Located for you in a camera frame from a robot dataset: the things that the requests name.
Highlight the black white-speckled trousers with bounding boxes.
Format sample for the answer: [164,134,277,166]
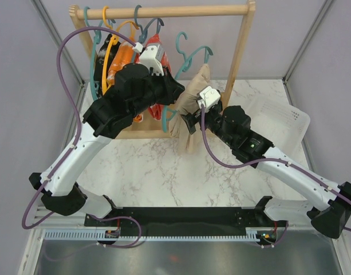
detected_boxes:
[93,34,118,98]

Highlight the beige trousers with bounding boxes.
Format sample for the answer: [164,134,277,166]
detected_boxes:
[168,64,211,155]

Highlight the red white-speckled trousers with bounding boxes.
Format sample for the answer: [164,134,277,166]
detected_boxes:
[140,33,172,121]

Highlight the grey-blue hanger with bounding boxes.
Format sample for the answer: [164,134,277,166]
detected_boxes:
[134,5,164,44]

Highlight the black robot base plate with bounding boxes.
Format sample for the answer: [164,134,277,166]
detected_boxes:
[84,196,286,235]

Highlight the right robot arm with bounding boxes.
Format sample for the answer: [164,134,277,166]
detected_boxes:
[182,103,351,239]

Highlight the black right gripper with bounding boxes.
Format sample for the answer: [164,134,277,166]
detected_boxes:
[181,103,235,147]

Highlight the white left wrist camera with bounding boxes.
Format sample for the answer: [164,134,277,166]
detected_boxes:
[136,43,165,76]

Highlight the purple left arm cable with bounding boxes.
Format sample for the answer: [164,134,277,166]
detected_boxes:
[22,26,137,230]

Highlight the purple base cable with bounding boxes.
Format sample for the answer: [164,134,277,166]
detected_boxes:
[44,215,143,262]

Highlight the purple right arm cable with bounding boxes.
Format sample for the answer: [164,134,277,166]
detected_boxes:
[200,104,351,233]

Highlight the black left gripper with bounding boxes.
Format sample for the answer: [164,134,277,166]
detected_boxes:
[130,66,186,119]

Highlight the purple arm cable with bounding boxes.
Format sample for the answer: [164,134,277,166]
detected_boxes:
[200,104,351,233]
[22,26,137,230]

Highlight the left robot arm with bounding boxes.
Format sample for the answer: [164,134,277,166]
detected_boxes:
[29,63,185,226]

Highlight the orange white-speckled trousers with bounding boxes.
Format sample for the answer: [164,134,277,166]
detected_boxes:
[106,38,135,89]

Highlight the yellow hanger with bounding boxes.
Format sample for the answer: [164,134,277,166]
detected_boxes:
[101,5,136,92]

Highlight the wooden clothes rack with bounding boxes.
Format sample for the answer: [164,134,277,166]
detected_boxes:
[68,0,257,140]

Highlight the white slotted cable duct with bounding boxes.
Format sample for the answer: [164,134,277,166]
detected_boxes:
[44,229,260,242]

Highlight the teal hanger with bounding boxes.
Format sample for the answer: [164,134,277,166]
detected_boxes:
[89,19,116,101]
[161,32,214,133]

